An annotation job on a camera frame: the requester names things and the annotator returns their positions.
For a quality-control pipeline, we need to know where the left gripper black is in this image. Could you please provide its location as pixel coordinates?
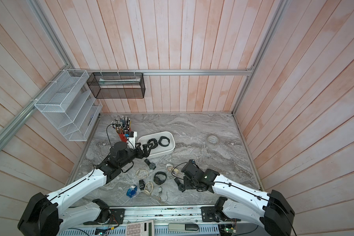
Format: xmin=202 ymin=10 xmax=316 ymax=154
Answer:
xmin=119 ymin=142 xmax=153 ymax=168

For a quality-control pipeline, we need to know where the black chunky watch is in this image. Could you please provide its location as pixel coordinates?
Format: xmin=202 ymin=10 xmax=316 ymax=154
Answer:
xmin=147 ymin=138 xmax=158 ymax=149
xmin=158 ymin=136 xmax=171 ymax=147

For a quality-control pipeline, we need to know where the gold bracelet watch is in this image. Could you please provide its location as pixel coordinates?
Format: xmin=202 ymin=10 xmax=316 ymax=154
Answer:
xmin=171 ymin=168 xmax=180 ymax=175

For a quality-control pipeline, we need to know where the blue transparent watch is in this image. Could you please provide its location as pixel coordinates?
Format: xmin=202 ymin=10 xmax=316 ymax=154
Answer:
xmin=126 ymin=185 xmax=138 ymax=198

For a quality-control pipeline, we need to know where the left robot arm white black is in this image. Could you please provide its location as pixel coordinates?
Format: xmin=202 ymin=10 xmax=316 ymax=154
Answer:
xmin=17 ymin=142 xmax=150 ymax=236

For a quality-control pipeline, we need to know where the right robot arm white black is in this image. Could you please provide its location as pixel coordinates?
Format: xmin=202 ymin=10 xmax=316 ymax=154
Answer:
xmin=182 ymin=159 xmax=296 ymax=236

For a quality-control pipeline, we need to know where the black watch green dial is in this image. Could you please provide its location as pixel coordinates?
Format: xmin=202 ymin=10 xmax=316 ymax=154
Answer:
xmin=174 ymin=178 xmax=185 ymax=192

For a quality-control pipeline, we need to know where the white storage box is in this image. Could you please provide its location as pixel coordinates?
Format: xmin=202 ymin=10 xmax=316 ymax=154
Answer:
xmin=137 ymin=131 xmax=176 ymax=159

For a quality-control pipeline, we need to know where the black analog watch near box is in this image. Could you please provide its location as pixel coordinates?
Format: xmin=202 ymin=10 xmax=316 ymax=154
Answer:
xmin=144 ymin=159 xmax=156 ymax=170

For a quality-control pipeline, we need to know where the silver rose gold watch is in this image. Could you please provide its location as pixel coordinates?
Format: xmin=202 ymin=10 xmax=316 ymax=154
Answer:
xmin=166 ymin=164 xmax=174 ymax=172

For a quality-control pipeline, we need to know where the large black digital watch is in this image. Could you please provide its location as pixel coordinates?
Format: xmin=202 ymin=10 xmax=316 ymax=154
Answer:
xmin=153 ymin=171 xmax=167 ymax=185

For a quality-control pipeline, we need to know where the red pencil cup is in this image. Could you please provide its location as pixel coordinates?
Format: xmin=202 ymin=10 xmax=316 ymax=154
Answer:
xmin=118 ymin=133 xmax=129 ymax=142

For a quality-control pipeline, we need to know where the grey black stapler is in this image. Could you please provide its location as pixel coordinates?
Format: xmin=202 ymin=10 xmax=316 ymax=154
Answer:
xmin=168 ymin=223 xmax=199 ymax=233

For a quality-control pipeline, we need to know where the clear tape roll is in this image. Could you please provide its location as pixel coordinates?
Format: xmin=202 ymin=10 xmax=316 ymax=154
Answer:
xmin=206 ymin=134 xmax=220 ymax=146

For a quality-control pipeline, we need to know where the white calculator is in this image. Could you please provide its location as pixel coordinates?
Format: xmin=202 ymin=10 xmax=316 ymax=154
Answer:
xmin=125 ymin=220 xmax=155 ymax=236

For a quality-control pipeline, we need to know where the black mesh basket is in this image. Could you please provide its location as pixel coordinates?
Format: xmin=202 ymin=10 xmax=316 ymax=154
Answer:
xmin=87 ymin=72 xmax=146 ymax=99

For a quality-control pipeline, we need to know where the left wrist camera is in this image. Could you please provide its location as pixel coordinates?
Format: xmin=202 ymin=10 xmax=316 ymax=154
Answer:
xmin=125 ymin=131 xmax=137 ymax=149

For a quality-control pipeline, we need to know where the silver chain pocket watch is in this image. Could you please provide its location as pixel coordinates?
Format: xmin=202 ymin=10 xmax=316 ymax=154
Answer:
xmin=158 ymin=186 xmax=169 ymax=203

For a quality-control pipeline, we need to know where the aluminium front frame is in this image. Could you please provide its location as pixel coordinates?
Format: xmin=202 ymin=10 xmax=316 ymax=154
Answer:
xmin=39 ymin=203 xmax=284 ymax=229

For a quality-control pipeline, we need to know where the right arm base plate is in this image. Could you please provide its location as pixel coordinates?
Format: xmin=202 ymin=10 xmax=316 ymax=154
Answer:
xmin=201 ymin=206 xmax=241 ymax=223

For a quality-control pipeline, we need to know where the small black strap watch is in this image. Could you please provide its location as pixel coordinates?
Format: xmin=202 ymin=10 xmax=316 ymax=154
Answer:
xmin=139 ymin=180 xmax=146 ymax=191

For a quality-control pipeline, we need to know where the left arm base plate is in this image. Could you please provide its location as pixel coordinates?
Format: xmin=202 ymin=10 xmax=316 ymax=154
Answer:
xmin=83 ymin=208 xmax=125 ymax=225

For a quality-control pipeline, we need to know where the white wire mesh shelf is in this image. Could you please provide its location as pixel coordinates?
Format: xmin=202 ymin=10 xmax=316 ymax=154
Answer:
xmin=35 ymin=69 xmax=102 ymax=142

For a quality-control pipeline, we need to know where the aluminium rail back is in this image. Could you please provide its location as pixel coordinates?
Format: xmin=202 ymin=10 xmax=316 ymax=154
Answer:
xmin=84 ymin=69 xmax=253 ymax=76

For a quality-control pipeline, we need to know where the aluminium rail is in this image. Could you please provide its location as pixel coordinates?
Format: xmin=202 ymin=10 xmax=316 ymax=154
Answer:
xmin=0 ymin=65 xmax=71 ymax=152
xmin=84 ymin=69 xmax=253 ymax=76

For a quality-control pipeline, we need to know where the aluminium rail left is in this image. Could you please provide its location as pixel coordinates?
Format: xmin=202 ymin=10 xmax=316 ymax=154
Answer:
xmin=0 ymin=65 xmax=71 ymax=152

